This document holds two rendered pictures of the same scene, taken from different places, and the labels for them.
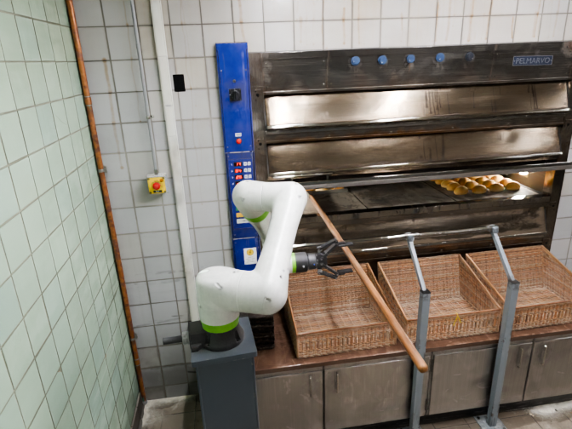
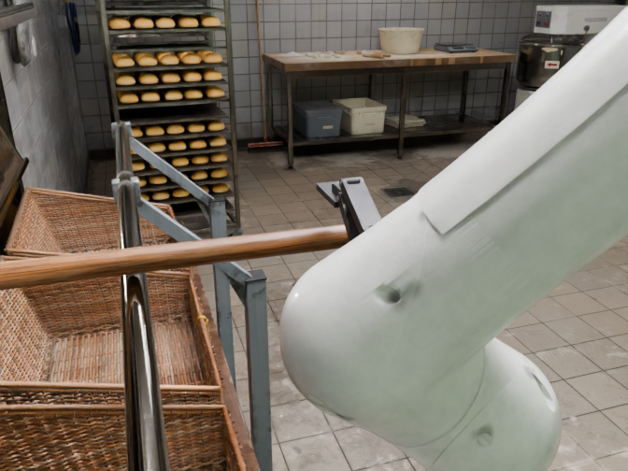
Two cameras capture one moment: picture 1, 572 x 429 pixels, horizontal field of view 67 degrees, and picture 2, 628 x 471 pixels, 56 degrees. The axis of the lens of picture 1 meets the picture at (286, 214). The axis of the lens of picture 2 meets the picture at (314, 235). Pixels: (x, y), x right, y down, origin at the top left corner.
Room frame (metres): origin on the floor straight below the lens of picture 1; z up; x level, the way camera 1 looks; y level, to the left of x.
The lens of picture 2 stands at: (1.95, 0.38, 1.48)
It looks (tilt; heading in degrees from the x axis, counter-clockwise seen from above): 23 degrees down; 260
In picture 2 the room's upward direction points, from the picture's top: straight up
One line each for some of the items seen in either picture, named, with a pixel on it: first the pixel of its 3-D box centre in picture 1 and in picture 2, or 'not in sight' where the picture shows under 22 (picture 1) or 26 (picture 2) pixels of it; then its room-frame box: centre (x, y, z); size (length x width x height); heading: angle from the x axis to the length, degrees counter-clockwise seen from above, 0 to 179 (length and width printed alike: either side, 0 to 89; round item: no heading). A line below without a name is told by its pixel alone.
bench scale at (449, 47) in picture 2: not in sight; (455, 47); (-0.42, -5.23, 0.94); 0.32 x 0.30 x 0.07; 98
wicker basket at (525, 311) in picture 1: (525, 284); (105, 244); (2.31, -1.44, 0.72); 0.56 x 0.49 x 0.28; 99
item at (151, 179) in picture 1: (157, 183); not in sight; (2.25, 0.68, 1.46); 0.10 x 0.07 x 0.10; 98
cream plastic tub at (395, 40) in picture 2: not in sight; (400, 40); (0.15, -5.18, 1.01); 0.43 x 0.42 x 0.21; 8
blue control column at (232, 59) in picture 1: (238, 193); not in sight; (3.27, 0.37, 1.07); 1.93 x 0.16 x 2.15; 8
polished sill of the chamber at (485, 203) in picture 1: (414, 208); not in sight; (2.52, -0.79, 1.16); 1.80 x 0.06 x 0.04; 98
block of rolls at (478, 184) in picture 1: (466, 177); not in sight; (3.01, -1.31, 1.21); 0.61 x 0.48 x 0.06; 8
